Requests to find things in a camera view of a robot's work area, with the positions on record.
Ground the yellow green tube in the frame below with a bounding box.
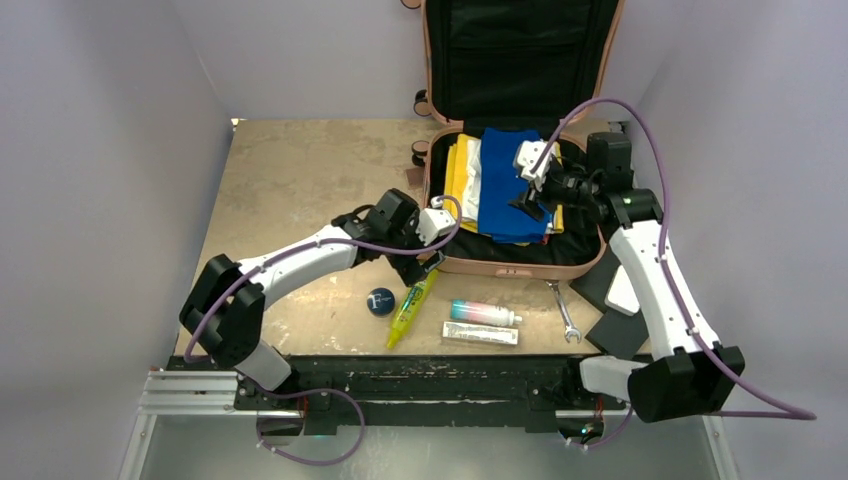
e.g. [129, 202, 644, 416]
[387, 270, 439, 349]

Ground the blue cloth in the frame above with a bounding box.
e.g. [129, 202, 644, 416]
[477, 128, 551, 244]

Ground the white teal spray bottle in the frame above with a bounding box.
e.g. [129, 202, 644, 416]
[450, 299, 523, 327]

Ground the white toothpaste box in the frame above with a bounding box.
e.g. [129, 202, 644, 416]
[442, 322, 519, 346]

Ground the yellow cloth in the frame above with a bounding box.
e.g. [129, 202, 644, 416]
[444, 134, 565, 240]

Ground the pink suitcase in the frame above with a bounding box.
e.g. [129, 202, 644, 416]
[413, 1, 625, 281]

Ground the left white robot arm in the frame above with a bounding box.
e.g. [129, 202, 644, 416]
[178, 188, 458, 409]

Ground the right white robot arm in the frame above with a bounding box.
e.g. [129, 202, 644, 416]
[510, 132, 745, 423]

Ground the round dark blue tin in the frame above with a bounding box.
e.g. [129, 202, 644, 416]
[366, 287, 396, 317]

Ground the black foam pad upper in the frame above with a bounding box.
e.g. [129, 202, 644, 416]
[570, 247, 620, 313]

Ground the black foam pad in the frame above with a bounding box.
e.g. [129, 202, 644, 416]
[570, 247, 620, 313]
[585, 308, 649, 360]

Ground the white square device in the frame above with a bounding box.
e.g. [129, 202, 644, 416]
[604, 265, 641, 316]

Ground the silver wrench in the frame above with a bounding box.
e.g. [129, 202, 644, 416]
[545, 280, 582, 343]

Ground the black foam pad lower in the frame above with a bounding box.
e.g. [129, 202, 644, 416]
[585, 308, 649, 360]

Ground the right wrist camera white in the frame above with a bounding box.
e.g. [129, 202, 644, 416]
[513, 140, 556, 191]

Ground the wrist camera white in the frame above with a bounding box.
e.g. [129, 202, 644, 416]
[415, 195, 457, 246]
[513, 140, 556, 191]

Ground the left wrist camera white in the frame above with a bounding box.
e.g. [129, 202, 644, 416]
[415, 195, 457, 246]

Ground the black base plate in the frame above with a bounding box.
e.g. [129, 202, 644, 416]
[165, 355, 684, 435]

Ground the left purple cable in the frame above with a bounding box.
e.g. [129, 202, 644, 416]
[182, 194, 464, 466]

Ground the aluminium rail frame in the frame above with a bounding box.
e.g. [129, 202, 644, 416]
[119, 120, 740, 480]

